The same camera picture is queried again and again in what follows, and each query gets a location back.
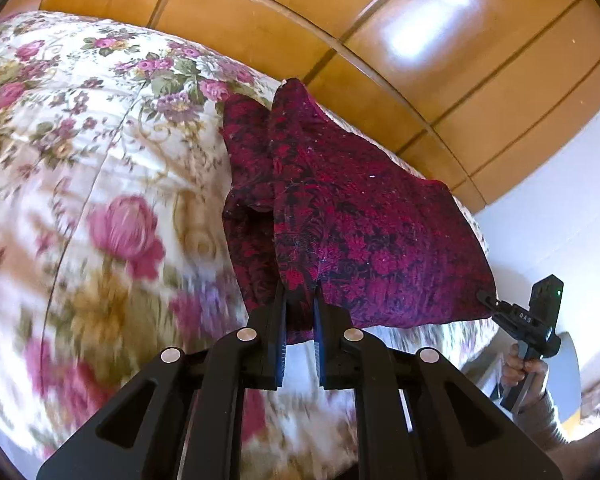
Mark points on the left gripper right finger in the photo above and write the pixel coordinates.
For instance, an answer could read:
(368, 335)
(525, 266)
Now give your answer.
(418, 416)

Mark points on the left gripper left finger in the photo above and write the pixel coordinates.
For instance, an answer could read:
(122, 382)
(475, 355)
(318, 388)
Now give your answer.
(180, 417)

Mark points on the maroon floral knit sweater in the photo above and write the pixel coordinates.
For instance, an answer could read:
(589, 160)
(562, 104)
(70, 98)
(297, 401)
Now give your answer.
(316, 208)

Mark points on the grey sleeved right forearm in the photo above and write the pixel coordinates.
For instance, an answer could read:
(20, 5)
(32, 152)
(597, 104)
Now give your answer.
(540, 422)

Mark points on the person's right hand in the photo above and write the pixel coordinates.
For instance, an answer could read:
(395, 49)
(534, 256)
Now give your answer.
(515, 370)

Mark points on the floral quilted bedspread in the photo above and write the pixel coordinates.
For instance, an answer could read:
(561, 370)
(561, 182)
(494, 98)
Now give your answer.
(113, 176)

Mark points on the wooden panelled wardrobe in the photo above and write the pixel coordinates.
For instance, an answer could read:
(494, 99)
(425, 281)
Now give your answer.
(475, 93)

